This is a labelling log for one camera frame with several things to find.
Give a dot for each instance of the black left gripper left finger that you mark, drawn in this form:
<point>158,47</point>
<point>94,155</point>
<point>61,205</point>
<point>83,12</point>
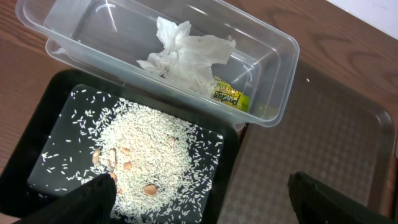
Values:
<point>91,203</point>

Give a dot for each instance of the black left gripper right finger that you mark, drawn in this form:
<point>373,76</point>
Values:
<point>316,203</point>

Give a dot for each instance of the rice pile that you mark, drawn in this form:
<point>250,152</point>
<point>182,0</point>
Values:
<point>163,166</point>

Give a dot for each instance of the green yellow snack wrapper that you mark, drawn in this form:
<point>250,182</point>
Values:
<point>226,94</point>

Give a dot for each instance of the white paper napkin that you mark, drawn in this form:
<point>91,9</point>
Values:
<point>186,59</point>

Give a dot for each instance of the clear plastic waste bin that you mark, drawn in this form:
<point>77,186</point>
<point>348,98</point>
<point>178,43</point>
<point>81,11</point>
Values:
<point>108,37</point>

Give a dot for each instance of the brown serving tray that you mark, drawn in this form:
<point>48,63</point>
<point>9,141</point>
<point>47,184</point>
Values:
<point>329,132</point>

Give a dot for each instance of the black plastic tray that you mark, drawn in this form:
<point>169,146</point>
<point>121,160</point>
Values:
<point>31,140</point>

